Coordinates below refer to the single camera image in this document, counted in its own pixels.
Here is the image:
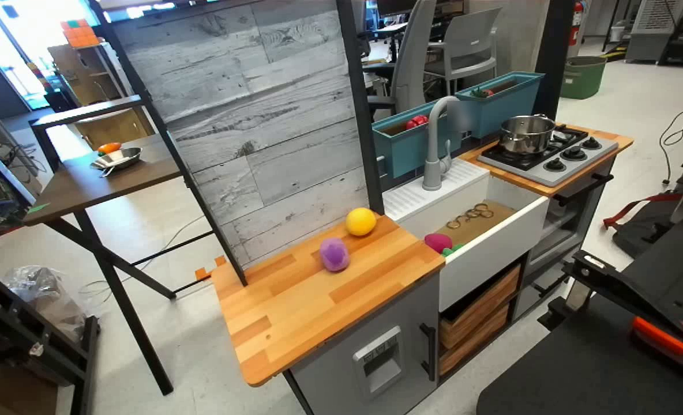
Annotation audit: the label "left teal planter box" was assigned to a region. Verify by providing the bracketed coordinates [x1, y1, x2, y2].
[371, 104, 431, 184]

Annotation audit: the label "grey cabinet with dispenser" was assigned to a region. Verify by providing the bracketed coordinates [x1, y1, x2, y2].
[288, 276, 439, 415]

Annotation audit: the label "orange handled black clamp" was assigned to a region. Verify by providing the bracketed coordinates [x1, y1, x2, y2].
[564, 251, 683, 357]

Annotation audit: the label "yellow ball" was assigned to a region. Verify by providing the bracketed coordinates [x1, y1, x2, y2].
[345, 208, 378, 237]

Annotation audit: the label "purple fuzzy ball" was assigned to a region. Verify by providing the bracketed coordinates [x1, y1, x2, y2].
[320, 240, 351, 272]

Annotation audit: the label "right teal planter box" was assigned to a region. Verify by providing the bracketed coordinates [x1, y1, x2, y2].
[457, 73, 543, 139]

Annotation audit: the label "grey toy stovetop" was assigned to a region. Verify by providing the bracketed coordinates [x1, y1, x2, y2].
[479, 130, 615, 186]

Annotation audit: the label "grey office chair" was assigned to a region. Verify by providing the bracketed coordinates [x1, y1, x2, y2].
[390, 0, 506, 110]

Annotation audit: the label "green bin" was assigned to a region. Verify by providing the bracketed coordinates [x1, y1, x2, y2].
[561, 56, 607, 98]

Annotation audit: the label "teal planter box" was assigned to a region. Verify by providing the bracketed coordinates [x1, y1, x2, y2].
[371, 104, 431, 184]
[457, 73, 543, 139]

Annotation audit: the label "white farmhouse sink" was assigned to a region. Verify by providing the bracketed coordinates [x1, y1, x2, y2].
[382, 162, 549, 311]

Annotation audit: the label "dark brown side table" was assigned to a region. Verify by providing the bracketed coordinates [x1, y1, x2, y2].
[19, 91, 216, 398]

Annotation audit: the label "magenta fuzzy ball in sink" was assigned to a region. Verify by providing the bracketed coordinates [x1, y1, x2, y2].
[424, 233, 452, 254]

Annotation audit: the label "wooden butcher block countertop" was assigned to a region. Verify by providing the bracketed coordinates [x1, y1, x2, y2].
[211, 217, 446, 387]

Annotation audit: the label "grey kitchen faucet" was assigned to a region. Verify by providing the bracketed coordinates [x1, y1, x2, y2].
[423, 94, 474, 193]

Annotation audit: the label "grey wood backdrop panel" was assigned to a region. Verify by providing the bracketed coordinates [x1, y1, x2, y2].
[112, 0, 382, 272]

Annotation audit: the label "items on side table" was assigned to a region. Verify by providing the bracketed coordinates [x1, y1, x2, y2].
[92, 143, 141, 172]

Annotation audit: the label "steel cooking pot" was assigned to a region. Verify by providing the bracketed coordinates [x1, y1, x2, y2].
[499, 112, 554, 155]

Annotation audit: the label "wooden crate drawers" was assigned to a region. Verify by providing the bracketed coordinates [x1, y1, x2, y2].
[439, 262, 521, 376]

